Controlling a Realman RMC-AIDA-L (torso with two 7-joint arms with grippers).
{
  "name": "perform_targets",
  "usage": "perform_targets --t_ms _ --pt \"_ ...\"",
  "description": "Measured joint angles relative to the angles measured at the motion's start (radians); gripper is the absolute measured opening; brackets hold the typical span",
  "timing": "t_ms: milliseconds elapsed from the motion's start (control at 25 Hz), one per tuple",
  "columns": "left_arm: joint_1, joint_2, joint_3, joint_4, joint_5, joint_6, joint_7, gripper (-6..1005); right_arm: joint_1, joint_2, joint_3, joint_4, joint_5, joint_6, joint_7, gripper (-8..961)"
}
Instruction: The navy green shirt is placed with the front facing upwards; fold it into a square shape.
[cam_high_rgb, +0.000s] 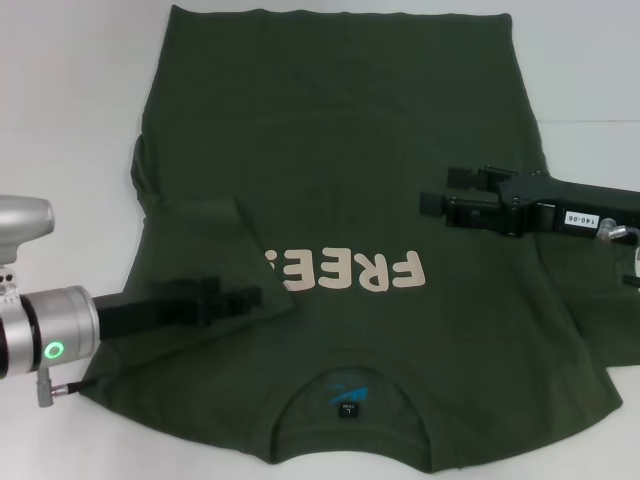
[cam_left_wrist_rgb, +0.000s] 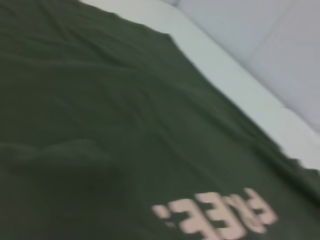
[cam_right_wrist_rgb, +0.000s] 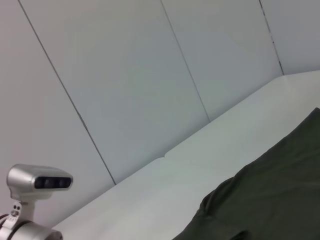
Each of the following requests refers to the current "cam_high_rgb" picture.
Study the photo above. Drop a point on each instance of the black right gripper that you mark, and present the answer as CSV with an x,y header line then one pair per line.
x,y
540,205

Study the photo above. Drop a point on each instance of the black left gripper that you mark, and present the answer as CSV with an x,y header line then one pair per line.
x,y
150,315

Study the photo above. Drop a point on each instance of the silver vented wrist camera box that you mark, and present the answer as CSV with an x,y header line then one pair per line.
x,y
25,220

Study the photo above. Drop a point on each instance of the dark green FREE t-shirt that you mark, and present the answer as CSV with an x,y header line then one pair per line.
x,y
350,125

